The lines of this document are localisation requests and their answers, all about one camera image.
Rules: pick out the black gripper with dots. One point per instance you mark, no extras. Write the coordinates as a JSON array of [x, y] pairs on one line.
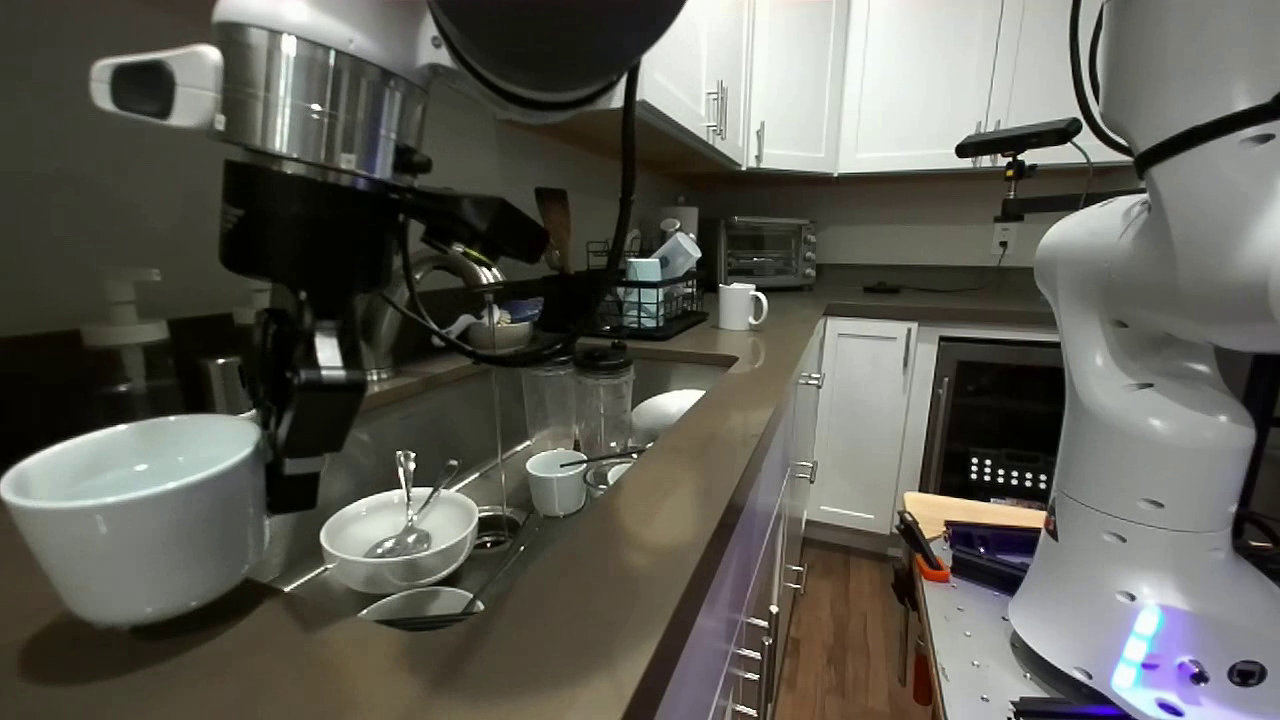
[[306, 243]]

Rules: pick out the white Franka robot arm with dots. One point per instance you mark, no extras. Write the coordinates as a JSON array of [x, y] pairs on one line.
[[1163, 400]]

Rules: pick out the tall white mug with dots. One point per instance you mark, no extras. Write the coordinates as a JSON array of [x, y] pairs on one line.
[[742, 304]]

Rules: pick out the small steel cup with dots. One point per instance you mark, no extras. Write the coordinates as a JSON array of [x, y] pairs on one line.
[[225, 386]]

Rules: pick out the stainless steel sink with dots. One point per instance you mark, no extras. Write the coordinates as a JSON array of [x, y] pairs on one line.
[[440, 425]]

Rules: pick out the metal spoon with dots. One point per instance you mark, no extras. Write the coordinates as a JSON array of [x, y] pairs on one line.
[[407, 525]]

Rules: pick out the large clear soap dispenser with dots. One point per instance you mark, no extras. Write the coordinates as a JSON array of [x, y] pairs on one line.
[[121, 322]]

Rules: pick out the white bowl with spoon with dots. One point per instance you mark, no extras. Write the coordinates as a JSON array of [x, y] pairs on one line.
[[403, 555]]

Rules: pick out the small white dish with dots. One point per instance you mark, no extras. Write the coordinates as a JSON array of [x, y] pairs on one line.
[[423, 604]]

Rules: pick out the small white cup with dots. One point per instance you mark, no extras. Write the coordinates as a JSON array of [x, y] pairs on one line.
[[553, 484]]

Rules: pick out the clear jar black lid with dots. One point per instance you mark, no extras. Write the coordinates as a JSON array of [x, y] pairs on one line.
[[607, 400]]

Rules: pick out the tilted white bowl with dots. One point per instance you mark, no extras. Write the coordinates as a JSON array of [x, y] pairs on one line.
[[666, 412]]

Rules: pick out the black dish rack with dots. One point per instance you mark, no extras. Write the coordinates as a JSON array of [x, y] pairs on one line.
[[666, 317]]

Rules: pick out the pale upturned cup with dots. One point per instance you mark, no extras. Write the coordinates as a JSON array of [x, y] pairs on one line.
[[672, 263]]

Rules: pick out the lower cabinet front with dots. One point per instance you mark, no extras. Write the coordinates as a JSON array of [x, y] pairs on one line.
[[746, 584]]

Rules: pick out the silver toaster oven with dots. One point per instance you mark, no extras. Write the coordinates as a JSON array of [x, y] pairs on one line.
[[775, 251]]

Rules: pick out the white cabinet door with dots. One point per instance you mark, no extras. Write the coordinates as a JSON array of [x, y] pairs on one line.
[[867, 425]]

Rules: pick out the orange black clamp tool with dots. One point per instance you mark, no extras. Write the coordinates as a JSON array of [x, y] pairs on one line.
[[923, 550]]

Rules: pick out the wooden board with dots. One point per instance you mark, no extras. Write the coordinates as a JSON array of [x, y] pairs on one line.
[[975, 508]]

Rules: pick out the white upper cabinets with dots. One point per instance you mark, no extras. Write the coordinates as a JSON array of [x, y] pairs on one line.
[[923, 81]]

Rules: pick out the black wine cooler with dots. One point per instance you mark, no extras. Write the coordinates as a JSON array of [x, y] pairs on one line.
[[992, 412]]

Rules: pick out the robot mounting table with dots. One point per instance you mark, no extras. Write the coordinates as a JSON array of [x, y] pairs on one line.
[[975, 642]]

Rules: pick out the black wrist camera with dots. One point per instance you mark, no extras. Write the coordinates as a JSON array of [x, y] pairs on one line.
[[481, 224]]

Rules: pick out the wall outlet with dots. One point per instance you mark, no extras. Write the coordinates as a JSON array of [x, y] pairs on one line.
[[1002, 243]]

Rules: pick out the black stereo camera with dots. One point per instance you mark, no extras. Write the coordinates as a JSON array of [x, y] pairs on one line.
[[1023, 138]]

